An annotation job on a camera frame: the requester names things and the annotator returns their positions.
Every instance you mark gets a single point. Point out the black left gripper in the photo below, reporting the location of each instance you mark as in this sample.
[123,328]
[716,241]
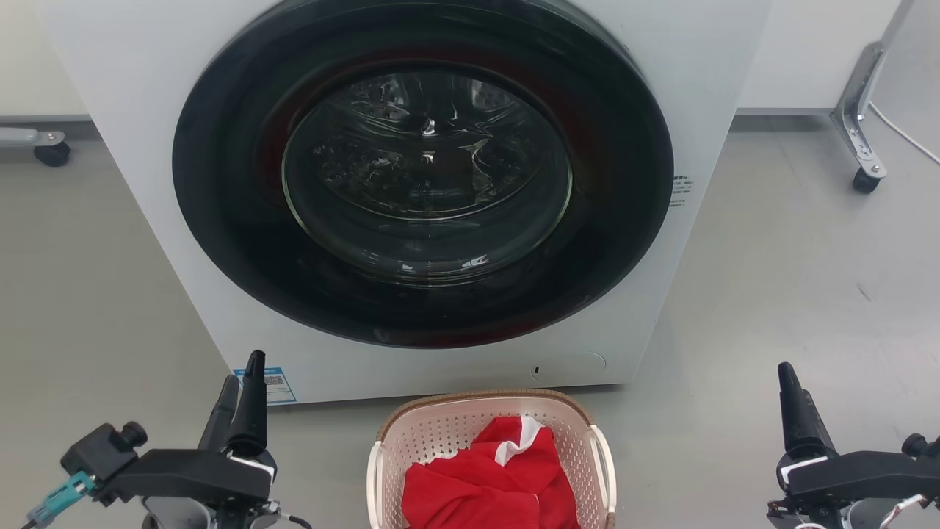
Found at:
[191,476]

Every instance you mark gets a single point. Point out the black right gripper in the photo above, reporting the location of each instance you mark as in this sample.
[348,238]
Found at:
[866,474]

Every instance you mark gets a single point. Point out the beige perforated plastic laundry basket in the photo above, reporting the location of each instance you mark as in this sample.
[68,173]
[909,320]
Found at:
[440,433]

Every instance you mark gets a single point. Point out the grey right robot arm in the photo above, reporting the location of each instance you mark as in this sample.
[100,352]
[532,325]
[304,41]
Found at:
[844,516]

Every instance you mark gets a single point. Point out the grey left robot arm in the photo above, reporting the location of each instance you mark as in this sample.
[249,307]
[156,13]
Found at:
[183,516]

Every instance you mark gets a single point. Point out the blue energy label sticker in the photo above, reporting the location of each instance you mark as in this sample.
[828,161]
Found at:
[280,386]

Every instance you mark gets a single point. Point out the round black washing machine door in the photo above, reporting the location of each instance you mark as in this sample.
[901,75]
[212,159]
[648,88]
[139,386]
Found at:
[235,220]

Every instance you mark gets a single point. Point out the black caster wheel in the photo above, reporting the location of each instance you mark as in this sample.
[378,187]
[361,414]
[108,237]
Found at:
[866,181]

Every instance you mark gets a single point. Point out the small printed text label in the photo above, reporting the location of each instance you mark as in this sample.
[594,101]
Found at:
[681,191]

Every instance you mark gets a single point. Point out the red and white garment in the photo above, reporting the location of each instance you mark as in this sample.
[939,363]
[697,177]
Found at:
[492,488]

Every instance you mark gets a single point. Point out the white front-load washing machine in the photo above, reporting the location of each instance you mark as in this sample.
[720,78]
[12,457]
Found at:
[147,147]

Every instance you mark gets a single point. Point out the silver metal stand leg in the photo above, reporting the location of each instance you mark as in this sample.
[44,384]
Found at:
[859,103]

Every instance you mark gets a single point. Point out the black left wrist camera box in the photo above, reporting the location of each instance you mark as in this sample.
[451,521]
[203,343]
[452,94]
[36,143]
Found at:
[103,450]

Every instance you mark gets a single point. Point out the grey frame bar with caster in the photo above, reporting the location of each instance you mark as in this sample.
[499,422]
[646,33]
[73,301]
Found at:
[22,137]

